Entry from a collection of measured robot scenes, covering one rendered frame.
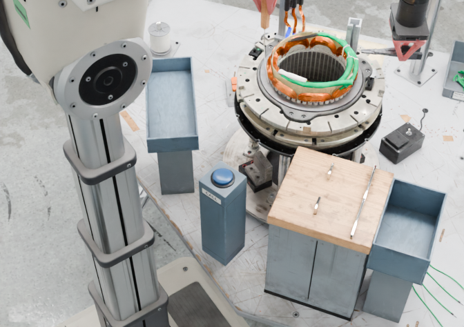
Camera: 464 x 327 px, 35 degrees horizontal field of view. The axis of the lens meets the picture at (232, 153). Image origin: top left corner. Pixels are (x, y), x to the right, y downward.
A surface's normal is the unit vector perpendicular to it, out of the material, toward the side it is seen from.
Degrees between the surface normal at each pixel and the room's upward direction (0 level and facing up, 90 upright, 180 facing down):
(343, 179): 0
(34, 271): 0
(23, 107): 0
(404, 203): 90
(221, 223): 90
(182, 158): 90
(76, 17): 109
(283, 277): 90
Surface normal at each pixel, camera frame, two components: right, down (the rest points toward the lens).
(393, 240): 0.00, -0.65
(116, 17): 0.52, 0.81
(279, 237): -0.37, 0.70
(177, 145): 0.09, 0.75
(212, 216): -0.63, 0.59
